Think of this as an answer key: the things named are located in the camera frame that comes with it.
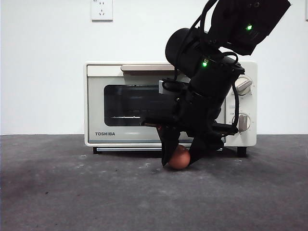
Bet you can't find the beige oven door handle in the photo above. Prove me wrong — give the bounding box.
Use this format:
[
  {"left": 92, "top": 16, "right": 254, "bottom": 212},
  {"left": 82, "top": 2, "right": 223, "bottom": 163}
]
[{"left": 120, "top": 64, "right": 177, "bottom": 76}]

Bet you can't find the beige temperature dial knob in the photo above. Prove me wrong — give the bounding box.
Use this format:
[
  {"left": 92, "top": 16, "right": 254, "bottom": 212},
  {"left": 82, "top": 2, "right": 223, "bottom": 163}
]
[{"left": 234, "top": 77, "right": 253, "bottom": 96}]

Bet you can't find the metal wire oven rack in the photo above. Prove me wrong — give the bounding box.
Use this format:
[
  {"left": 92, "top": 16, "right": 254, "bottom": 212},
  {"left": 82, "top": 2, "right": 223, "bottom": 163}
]
[{"left": 112, "top": 115, "right": 142, "bottom": 120}]

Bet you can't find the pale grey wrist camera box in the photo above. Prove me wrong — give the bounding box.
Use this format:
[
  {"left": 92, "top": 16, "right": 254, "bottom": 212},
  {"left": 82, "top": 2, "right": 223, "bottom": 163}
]
[{"left": 158, "top": 80, "right": 169, "bottom": 94}]

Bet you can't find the beige timer dial knob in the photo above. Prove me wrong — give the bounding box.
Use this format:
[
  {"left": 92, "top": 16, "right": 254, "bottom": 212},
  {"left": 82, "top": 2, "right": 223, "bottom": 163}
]
[{"left": 237, "top": 113, "right": 251, "bottom": 132}]

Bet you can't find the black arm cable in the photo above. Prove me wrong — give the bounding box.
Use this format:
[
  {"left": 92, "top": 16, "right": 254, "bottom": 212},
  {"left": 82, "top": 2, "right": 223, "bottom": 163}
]
[
  {"left": 189, "top": 0, "right": 218, "bottom": 39},
  {"left": 231, "top": 81, "right": 242, "bottom": 134}
]

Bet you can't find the white wall socket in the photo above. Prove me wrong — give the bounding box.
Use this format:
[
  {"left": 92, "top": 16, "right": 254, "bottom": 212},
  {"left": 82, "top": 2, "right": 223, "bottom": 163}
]
[{"left": 90, "top": 0, "right": 114, "bottom": 22}]

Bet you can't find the cream Toshiba toaster oven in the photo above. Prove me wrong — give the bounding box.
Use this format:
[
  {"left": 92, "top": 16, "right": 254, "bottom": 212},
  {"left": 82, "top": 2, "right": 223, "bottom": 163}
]
[{"left": 84, "top": 61, "right": 257, "bottom": 158}]

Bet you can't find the glass oven door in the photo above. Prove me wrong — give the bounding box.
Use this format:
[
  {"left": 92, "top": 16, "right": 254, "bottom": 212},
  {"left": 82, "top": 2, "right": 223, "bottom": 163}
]
[{"left": 86, "top": 64, "right": 226, "bottom": 144}]

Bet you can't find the brown egg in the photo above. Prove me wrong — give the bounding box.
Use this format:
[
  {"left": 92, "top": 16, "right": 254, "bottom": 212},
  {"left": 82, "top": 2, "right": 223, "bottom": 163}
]
[{"left": 167, "top": 145, "right": 191, "bottom": 171}]

